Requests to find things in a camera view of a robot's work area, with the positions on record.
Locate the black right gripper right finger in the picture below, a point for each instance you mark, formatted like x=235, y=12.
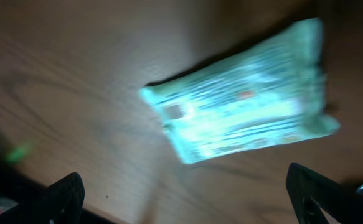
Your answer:
x=312, y=194

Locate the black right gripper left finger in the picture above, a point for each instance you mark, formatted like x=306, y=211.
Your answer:
x=61, y=202

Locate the teal white wipes packet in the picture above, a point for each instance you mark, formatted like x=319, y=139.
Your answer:
x=268, y=95

